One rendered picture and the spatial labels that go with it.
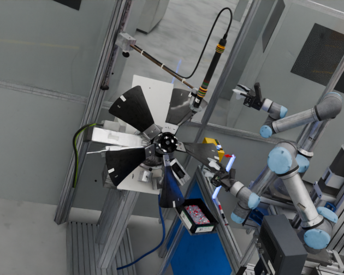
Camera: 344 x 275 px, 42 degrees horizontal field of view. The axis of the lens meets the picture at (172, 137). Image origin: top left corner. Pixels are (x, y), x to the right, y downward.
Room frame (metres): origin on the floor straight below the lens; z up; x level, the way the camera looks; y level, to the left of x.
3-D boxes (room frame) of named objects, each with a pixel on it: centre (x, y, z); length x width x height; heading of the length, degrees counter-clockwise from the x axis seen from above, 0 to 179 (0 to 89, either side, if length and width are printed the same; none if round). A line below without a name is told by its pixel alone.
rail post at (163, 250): (2.70, -0.26, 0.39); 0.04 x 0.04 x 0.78; 23
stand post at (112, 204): (2.51, 0.20, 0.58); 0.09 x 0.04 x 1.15; 113
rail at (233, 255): (2.30, -0.43, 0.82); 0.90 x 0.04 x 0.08; 23
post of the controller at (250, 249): (1.90, -0.59, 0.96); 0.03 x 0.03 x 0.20; 23
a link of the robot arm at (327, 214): (2.03, -0.89, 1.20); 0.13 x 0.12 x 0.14; 163
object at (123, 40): (2.59, 0.47, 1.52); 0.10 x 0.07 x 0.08; 58
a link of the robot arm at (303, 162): (2.53, -0.78, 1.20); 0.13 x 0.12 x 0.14; 167
